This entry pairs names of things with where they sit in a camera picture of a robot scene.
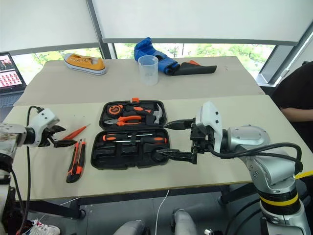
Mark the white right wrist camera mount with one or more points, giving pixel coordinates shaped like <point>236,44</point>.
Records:
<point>210,117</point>

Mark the white roller blind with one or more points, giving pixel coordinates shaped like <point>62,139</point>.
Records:
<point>44,22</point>
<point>195,19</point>

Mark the yellow canvas sneaker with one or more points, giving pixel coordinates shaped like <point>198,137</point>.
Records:
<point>85,64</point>

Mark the grey rounded robot part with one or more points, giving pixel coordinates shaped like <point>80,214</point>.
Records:
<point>184,221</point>
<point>130,228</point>

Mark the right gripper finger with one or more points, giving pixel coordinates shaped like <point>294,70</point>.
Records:
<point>178,154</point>
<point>181,124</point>

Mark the white sneaker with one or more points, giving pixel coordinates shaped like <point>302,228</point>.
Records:
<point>45,229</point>

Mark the black orange folded cloth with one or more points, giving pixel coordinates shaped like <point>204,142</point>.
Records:
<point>195,69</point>

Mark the black table leg frame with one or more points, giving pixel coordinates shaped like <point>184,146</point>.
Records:
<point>56,208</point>
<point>234,193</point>

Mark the black plastic tool case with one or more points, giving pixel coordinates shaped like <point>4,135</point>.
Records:
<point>117,159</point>

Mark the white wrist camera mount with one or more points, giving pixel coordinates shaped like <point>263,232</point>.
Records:
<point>42,118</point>
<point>210,117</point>

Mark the narrow orange black utility knife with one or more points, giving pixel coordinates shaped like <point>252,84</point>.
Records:
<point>76,151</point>

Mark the grey window frame post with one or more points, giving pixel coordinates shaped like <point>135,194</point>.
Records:
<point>97,29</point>

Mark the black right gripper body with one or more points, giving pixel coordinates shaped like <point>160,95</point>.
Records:
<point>199,138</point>

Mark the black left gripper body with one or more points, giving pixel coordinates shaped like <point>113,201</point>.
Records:
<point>46,138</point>

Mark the open laptop computer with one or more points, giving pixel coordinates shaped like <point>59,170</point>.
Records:
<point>8,71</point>

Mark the wide orange black utility knife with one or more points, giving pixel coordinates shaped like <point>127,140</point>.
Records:
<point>79,166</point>

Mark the slim red test screwdriver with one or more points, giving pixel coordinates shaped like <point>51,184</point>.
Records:
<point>75,132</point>

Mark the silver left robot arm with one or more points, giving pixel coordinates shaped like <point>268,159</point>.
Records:
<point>9,134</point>

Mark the person's bare forearm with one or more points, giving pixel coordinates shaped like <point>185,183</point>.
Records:
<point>299,115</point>

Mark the blue boxing glove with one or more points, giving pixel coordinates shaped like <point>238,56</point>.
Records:
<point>151,52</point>

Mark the orange black tape measure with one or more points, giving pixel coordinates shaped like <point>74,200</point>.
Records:
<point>115,109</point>

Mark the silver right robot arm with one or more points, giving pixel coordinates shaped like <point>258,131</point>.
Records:
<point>256,137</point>

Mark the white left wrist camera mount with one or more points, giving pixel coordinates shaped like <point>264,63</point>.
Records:
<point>42,118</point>

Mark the claw hammer orange grip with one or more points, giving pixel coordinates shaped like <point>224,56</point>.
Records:
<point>146,111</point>

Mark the clear plastic measuring cup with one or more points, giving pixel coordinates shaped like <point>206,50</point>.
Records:
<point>148,71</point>

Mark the person in black shirt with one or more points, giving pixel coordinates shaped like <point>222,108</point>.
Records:
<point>298,88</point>

